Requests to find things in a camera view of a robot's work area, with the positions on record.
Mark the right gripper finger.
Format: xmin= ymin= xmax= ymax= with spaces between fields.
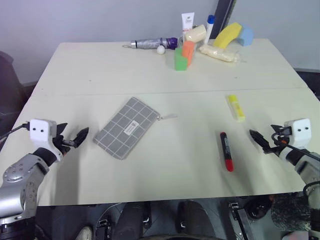
xmin=270 ymin=124 xmax=285 ymax=135
xmin=248 ymin=128 xmax=271 ymax=154

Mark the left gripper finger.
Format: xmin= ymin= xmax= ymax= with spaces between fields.
xmin=72 ymin=126 xmax=90 ymax=149
xmin=56 ymin=122 xmax=69 ymax=137

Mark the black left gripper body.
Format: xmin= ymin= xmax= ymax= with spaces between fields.
xmin=52 ymin=135 xmax=77 ymax=158

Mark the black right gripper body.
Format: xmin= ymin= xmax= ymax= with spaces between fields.
xmin=264 ymin=126 xmax=293 ymax=157

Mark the red and black marker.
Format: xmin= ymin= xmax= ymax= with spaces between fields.
xmin=219 ymin=131 xmax=235 ymax=173

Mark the grey checked pencil pouch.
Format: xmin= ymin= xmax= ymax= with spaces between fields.
xmin=93 ymin=96 xmax=179 ymax=160

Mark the yellow highlighter pen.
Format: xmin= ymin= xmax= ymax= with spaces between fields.
xmin=225 ymin=94 xmax=247 ymax=123

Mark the grey furry object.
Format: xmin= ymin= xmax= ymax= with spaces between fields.
xmin=270 ymin=192 xmax=313 ymax=234

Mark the dark rounded shape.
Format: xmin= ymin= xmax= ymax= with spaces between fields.
xmin=175 ymin=199 xmax=214 ymax=236
xmin=116 ymin=201 xmax=151 ymax=240

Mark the blue curved sponge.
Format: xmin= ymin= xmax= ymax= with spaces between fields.
xmin=236 ymin=23 xmax=255 ymax=48

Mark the yellow curved sponge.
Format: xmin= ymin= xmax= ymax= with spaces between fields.
xmin=212 ymin=21 xmax=243 ymax=50

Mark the green sponge block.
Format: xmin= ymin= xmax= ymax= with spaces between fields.
xmin=173 ymin=47 xmax=189 ymax=72

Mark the orange sponge block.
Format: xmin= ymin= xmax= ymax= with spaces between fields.
xmin=181 ymin=40 xmax=197 ymax=68

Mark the white bottle blue cap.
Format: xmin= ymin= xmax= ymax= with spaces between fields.
xmin=204 ymin=14 xmax=216 ymax=46

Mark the beige rolled towel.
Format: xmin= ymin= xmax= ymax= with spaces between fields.
xmin=183 ymin=23 xmax=208 ymax=44

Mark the white cosmetic tube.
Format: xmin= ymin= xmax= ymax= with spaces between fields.
xmin=180 ymin=12 xmax=196 ymax=36

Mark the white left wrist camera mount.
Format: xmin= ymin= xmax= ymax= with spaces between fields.
xmin=29 ymin=118 xmax=65 ymax=163

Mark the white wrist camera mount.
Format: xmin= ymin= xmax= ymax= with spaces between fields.
xmin=29 ymin=118 xmax=65 ymax=163
xmin=278 ymin=117 xmax=312 ymax=161

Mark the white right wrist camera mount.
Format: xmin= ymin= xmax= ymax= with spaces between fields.
xmin=278 ymin=117 xmax=312 ymax=161

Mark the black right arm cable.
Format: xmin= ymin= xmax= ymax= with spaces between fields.
xmin=272 ymin=133 xmax=320 ymax=198

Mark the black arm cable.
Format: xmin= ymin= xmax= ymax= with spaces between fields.
xmin=272 ymin=133 xmax=320 ymax=198
xmin=0 ymin=121 xmax=31 ymax=144

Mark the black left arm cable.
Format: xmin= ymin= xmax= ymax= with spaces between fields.
xmin=0 ymin=121 xmax=31 ymax=144

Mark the black metal frame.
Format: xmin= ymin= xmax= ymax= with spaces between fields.
xmin=227 ymin=201 xmax=255 ymax=240

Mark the grey folding umbrella purple handle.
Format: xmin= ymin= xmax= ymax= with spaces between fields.
xmin=122 ymin=36 xmax=179 ymax=51

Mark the dark vertical post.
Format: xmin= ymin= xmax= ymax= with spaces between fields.
xmin=213 ymin=0 xmax=239 ymax=41

